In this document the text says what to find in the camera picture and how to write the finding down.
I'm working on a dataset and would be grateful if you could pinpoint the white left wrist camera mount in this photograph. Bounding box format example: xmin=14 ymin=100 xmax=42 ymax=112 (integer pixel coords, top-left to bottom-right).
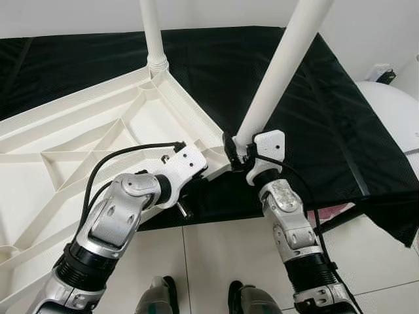
xmin=157 ymin=144 xmax=209 ymax=209

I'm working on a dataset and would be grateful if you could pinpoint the black metal table leg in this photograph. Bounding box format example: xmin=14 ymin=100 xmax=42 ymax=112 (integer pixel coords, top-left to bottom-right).
xmin=314 ymin=203 xmax=365 ymax=237

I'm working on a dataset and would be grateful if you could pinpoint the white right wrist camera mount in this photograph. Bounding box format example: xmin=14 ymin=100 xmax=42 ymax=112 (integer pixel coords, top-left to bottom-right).
xmin=246 ymin=130 xmax=287 ymax=184

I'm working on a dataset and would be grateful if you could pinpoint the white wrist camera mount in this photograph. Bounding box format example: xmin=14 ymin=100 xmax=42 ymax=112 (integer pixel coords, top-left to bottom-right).
xmin=157 ymin=144 xmax=209 ymax=209
xmin=246 ymin=130 xmax=287 ymax=184

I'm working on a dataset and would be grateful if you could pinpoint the grey robot right leg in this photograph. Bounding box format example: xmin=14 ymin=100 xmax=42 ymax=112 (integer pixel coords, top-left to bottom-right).
xmin=228 ymin=281 xmax=282 ymax=314

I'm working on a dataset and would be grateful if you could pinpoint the black power plug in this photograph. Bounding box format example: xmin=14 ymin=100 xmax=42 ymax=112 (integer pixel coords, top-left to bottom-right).
xmin=378 ymin=69 xmax=397 ymax=84

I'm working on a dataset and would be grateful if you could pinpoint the white plastic table top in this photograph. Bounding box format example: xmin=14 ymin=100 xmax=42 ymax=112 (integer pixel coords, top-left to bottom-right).
xmin=0 ymin=65 xmax=234 ymax=308

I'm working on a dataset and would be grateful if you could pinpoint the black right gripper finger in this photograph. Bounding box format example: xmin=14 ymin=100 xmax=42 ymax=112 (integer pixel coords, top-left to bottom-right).
xmin=223 ymin=131 xmax=240 ymax=164

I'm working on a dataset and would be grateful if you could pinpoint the black tablecloth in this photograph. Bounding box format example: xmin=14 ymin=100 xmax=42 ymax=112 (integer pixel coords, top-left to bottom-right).
xmin=0 ymin=26 xmax=419 ymax=248

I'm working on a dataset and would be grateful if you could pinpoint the pink object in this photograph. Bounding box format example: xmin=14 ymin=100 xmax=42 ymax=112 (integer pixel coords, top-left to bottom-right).
xmin=318 ymin=203 xmax=348 ymax=217

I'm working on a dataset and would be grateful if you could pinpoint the white plastic table leg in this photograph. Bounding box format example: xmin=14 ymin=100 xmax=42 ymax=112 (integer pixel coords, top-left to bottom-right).
xmin=232 ymin=0 xmax=335 ymax=161
xmin=139 ymin=0 xmax=170 ymax=76

